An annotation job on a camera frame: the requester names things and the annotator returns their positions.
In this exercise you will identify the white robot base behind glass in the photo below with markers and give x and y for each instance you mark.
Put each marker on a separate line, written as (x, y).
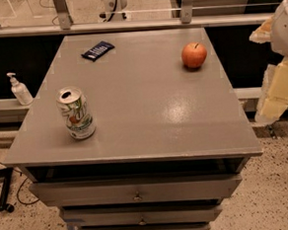
(114, 10)

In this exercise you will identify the red apple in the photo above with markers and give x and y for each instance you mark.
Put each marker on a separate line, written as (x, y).
(193, 54)

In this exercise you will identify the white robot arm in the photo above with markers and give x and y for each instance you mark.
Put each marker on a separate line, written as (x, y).
(279, 31)

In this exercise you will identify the black chair leg with caster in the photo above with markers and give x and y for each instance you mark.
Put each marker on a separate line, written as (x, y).
(5, 178)

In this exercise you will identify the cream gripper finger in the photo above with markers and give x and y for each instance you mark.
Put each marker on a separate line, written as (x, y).
(262, 34)
(273, 100)

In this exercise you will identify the white green 7up can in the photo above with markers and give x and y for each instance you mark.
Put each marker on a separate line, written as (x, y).
(73, 107)

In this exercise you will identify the top grey drawer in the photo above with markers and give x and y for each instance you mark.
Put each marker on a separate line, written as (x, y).
(136, 190)

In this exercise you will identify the grey drawer cabinet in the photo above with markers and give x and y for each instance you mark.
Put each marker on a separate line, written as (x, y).
(154, 118)

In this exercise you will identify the middle grey drawer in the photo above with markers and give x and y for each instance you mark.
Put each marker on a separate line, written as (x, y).
(141, 215)

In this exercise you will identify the white pump sanitizer bottle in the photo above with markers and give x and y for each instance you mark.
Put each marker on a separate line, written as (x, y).
(20, 90)

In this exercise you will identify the metal window railing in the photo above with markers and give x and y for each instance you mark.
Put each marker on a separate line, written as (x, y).
(23, 18)

